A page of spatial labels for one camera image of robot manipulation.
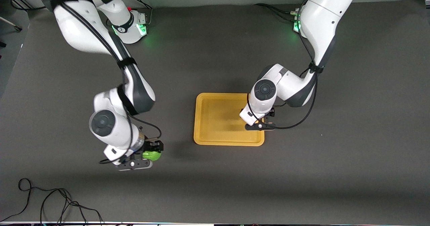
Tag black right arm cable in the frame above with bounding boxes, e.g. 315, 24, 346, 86
9, 0, 162, 164

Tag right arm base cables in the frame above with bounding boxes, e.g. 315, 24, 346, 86
125, 0, 154, 27

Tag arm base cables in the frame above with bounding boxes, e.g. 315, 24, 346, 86
254, 3, 300, 22
125, 0, 154, 27

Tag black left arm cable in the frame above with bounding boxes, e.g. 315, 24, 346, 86
247, 35, 319, 130

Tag yellow plastic tray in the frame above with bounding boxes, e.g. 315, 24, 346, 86
193, 92, 265, 147

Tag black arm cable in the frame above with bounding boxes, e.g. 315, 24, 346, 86
9, 0, 162, 164
247, 35, 319, 130

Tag green apple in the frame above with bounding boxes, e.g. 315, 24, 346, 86
142, 151, 162, 162

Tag loose black cable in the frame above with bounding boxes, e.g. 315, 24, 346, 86
0, 178, 103, 225

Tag dark metal stand leg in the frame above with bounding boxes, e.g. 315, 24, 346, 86
0, 16, 23, 32

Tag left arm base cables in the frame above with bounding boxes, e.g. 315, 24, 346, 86
254, 3, 300, 22

